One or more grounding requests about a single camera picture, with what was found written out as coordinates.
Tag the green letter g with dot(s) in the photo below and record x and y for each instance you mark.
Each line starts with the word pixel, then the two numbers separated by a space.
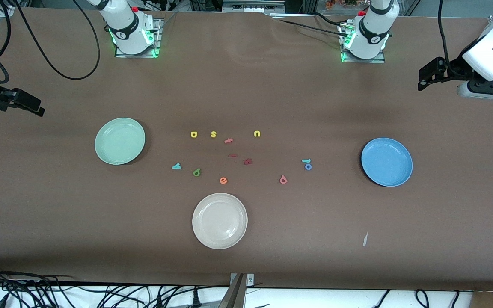
pixel 195 173

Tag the pink letter p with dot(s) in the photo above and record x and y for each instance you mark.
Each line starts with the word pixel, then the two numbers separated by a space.
pixel 280 177

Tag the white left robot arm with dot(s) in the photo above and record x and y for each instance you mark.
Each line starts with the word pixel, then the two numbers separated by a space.
pixel 375 30

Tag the light green plate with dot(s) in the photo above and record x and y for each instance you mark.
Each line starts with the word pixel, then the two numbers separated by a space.
pixel 120 141

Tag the blue plate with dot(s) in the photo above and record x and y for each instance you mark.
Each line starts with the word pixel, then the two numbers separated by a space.
pixel 387 162

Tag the small white paper scrap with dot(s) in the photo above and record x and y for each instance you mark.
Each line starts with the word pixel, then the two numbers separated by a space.
pixel 365 239

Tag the beige plate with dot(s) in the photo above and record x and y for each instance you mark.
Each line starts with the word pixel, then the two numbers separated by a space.
pixel 220 221

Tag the black power plug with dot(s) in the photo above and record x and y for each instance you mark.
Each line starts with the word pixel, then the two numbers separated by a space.
pixel 195 299

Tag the grey metal bar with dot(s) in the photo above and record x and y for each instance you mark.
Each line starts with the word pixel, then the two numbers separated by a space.
pixel 233 295

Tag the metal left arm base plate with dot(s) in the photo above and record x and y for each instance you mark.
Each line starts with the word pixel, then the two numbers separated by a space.
pixel 362 60

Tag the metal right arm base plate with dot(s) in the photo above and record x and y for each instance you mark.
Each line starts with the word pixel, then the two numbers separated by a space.
pixel 157 30

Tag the aluminium frame profile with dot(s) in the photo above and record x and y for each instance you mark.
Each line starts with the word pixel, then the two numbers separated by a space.
pixel 250 6

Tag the small metal bracket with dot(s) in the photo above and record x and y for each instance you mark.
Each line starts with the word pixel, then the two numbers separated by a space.
pixel 250 280

